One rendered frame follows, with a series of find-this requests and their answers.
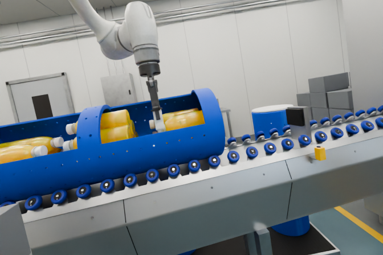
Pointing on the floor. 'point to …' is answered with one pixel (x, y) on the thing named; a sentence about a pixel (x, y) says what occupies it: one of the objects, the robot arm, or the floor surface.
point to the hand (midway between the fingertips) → (158, 119)
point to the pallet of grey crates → (328, 97)
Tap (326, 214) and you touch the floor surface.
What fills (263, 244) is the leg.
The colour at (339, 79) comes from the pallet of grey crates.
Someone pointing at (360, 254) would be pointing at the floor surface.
